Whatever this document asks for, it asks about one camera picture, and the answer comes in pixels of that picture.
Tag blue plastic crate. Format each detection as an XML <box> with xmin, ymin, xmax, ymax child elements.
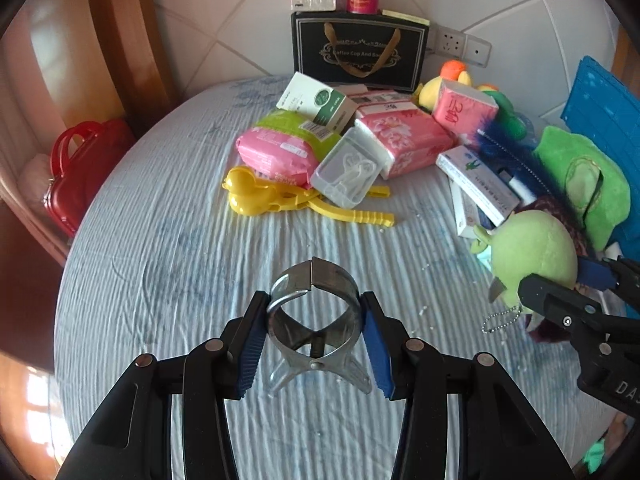
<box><xmin>560</xmin><ymin>56</ymin><xmax>640</xmax><ymax>248</ymax></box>

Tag gold flat box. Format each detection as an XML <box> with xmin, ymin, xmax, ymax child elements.
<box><xmin>382</xmin><ymin>8</ymin><xmax>431</xmax><ymax>26</ymax></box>

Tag white pink striped packet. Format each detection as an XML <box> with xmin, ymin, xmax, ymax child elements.
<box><xmin>357</xmin><ymin>89</ymin><xmax>418</xmax><ymax>120</ymax></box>

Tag black gift bag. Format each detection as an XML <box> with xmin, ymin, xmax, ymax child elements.
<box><xmin>291</xmin><ymin>10</ymin><xmax>430</xmax><ymax>93</ymax></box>

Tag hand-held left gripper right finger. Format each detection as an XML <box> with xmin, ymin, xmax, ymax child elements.
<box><xmin>360</xmin><ymin>290</ymin><xmax>573</xmax><ymax>480</ymax></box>

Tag white green carton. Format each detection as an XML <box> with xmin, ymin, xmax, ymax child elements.
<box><xmin>276</xmin><ymin>72</ymin><xmax>358</xmax><ymax>136</ymax></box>

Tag yellow plastic snowball tongs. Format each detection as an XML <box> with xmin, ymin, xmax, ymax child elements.
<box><xmin>222</xmin><ymin>166</ymin><xmax>397</xmax><ymax>228</ymax></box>

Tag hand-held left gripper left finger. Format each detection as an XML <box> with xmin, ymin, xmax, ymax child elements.
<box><xmin>57</xmin><ymin>290</ymin><xmax>273</xmax><ymax>480</ymax></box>

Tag dark green plush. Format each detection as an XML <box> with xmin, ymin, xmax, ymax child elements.
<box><xmin>475</xmin><ymin>85</ymin><xmax>531</xmax><ymax>141</ymax></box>

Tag pale pink cushion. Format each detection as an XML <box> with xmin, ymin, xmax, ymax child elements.
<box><xmin>19</xmin><ymin>152</ymin><xmax>56</xmax><ymax>201</ymax></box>

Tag clear plastic box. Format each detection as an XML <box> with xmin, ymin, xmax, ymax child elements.
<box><xmin>310</xmin><ymin>126</ymin><xmax>396</xmax><ymax>208</ymax></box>

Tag plain white medicine box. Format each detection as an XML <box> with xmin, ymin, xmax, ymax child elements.
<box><xmin>449</xmin><ymin>180</ymin><xmax>501</xmax><ymax>238</ymax></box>

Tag white medicine box green print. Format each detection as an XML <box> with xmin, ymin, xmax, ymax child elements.
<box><xmin>436</xmin><ymin>146</ymin><xmax>523</xmax><ymax>226</ymax></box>

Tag pink floral tissue pack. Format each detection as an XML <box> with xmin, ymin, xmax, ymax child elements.
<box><xmin>354</xmin><ymin>109</ymin><xmax>456</xmax><ymax>181</ymax></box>

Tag large metal spring clamp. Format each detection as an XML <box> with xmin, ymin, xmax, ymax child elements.
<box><xmin>264</xmin><ymin>256</ymin><xmax>375</xmax><ymax>396</ymax></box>

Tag red handbag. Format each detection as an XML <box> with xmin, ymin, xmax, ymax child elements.
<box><xmin>41</xmin><ymin>119</ymin><xmax>136</xmax><ymax>238</ymax></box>

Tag white wall socket panel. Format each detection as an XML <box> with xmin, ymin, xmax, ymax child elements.
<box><xmin>429</xmin><ymin>24</ymin><xmax>492</xmax><ymax>67</ymax></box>

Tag pink green soft packet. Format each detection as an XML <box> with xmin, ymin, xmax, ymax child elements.
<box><xmin>235</xmin><ymin>108</ymin><xmax>346</xmax><ymax>191</ymax></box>

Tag yellow orange plush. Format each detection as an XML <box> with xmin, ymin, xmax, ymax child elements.
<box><xmin>412</xmin><ymin>60</ymin><xmax>473</xmax><ymax>110</ymax></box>

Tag blue feather duster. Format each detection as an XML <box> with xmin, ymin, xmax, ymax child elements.
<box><xmin>472</xmin><ymin>120</ymin><xmax>556</xmax><ymax>201</ymax></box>

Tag round light green plush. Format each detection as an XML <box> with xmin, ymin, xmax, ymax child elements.
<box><xmin>470</xmin><ymin>209</ymin><xmax>581</xmax><ymax>335</ymax></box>

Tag green cloth scrap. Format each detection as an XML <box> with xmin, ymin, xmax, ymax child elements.
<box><xmin>582</xmin><ymin>435</ymin><xmax>608</xmax><ymax>476</ymax></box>

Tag wooden headboard frame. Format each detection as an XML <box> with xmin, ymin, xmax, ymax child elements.
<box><xmin>82</xmin><ymin>0</ymin><xmax>176</xmax><ymax>121</ymax></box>

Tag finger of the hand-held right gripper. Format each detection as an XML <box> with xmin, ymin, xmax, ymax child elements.
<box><xmin>517</xmin><ymin>274</ymin><xmax>640</xmax><ymax>345</ymax></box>
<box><xmin>575</xmin><ymin>255</ymin><xmax>640</xmax><ymax>320</ymax></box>

